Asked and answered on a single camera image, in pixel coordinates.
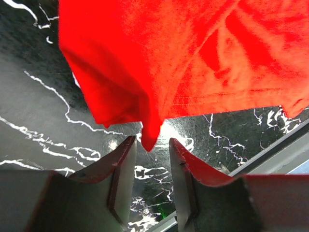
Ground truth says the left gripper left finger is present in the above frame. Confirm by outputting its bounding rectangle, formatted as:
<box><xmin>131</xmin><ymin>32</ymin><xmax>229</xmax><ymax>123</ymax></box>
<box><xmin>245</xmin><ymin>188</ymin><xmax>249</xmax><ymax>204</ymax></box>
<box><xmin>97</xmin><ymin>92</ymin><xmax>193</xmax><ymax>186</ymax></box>
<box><xmin>0</xmin><ymin>136</ymin><xmax>137</xmax><ymax>232</ymax></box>

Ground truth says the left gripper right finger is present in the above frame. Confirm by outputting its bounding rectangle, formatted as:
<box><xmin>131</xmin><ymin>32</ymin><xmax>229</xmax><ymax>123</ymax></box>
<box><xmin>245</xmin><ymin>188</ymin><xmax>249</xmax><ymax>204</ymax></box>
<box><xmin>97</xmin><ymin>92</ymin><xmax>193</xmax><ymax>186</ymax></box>
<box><xmin>169</xmin><ymin>138</ymin><xmax>309</xmax><ymax>232</ymax></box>

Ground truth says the red t shirt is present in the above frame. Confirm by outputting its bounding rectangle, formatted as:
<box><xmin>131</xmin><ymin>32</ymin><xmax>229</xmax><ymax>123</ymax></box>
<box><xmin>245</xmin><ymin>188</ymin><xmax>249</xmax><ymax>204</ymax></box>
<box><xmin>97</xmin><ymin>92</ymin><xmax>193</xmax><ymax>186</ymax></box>
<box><xmin>59</xmin><ymin>0</ymin><xmax>309</xmax><ymax>151</ymax></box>

